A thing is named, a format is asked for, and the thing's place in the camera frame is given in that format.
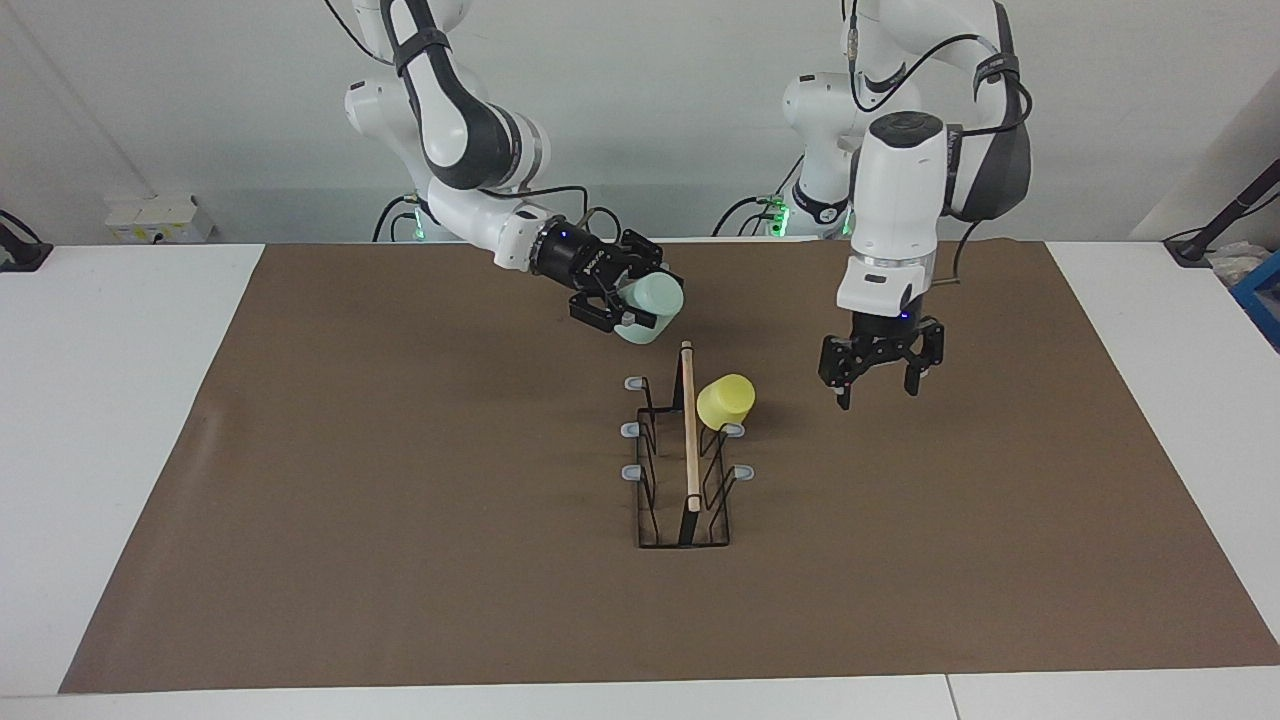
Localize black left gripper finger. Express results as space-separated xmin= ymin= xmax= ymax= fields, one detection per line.
xmin=905 ymin=322 xmax=946 ymax=397
xmin=818 ymin=335 xmax=863 ymax=411

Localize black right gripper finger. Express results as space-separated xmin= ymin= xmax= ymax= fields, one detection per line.
xmin=615 ymin=230 xmax=666 ymax=273
xmin=568 ymin=288 xmax=651 ymax=333

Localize pale green plastic cup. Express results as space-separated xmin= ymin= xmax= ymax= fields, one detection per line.
xmin=612 ymin=272 xmax=686 ymax=346

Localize yellow plastic cup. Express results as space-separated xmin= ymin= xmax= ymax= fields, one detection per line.
xmin=697 ymin=374 xmax=757 ymax=434

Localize white crumpled plastic bag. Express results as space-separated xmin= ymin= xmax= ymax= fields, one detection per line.
xmin=1208 ymin=240 xmax=1280 ymax=293

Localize black stand pole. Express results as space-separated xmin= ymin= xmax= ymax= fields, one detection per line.
xmin=1163 ymin=158 xmax=1280 ymax=267

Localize brown table mat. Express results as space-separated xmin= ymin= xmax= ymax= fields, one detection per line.
xmin=58 ymin=240 xmax=1280 ymax=695

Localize blue box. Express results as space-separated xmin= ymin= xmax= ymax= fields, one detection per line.
xmin=1232 ymin=250 xmax=1280 ymax=351

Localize white power strip box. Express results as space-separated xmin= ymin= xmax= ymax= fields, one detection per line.
xmin=104 ymin=193 xmax=216 ymax=244

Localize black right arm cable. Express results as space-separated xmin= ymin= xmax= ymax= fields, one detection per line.
xmin=325 ymin=0 xmax=623 ymax=246

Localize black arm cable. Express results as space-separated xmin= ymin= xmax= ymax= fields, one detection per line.
xmin=325 ymin=0 xmax=623 ymax=246
xmin=845 ymin=0 xmax=1033 ymax=286

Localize black left base cables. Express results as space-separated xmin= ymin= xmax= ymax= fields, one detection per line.
xmin=712 ymin=150 xmax=807 ymax=239

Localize black base cables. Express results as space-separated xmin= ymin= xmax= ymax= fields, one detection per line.
xmin=372 ymin=193 xmax=431 ymax=243
xmin=712 ymin=150 xmax=807 ymax=239

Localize black wire cup rack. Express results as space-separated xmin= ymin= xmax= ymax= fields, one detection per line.
xmin=622 ymin=340 xmax=755 ymax=550

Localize black right base cables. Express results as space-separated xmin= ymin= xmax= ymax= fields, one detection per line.
xmin=372 ymin=193 xmax=431 ymax=243

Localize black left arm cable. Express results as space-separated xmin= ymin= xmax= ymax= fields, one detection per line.
xmin=845 ymin=0 xmax=1033 ymax=286

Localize black clamp mount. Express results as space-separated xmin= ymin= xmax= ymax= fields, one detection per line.
xmin=0 ymin=210 xmax=53 ymax=273

